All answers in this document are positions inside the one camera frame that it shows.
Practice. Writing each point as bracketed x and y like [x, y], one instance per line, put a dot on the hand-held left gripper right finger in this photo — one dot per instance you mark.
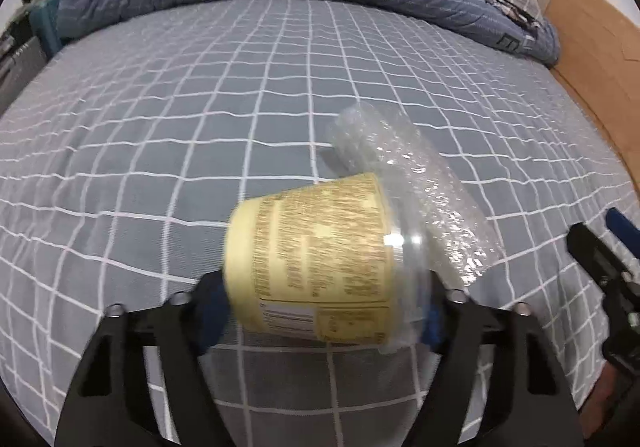
[432, 332]

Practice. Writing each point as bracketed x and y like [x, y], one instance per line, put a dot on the clear bubble wrap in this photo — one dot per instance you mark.
[425, 177]

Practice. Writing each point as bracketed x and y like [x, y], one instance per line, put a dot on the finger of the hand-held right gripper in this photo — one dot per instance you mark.
[590, 247]
[622, 229]

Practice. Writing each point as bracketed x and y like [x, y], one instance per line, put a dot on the bed with grey checked sheet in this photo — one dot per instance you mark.
[150, 127]

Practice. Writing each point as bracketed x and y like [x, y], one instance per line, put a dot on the teal suitcase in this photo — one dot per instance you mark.
[45, 27]

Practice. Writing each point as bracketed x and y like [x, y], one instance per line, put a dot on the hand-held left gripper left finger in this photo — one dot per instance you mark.
[210, 317]

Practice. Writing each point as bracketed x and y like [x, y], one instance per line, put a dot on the printed cloth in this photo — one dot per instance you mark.
[510, 12]

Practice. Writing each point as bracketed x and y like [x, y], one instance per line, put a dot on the yellow cup with clear lid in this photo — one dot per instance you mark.
[310, 252]

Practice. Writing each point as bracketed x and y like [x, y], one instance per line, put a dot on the grey suitcase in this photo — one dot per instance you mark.
[20, 64]

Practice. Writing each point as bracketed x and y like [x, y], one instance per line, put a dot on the wooden headboard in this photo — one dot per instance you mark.
[595, 52]

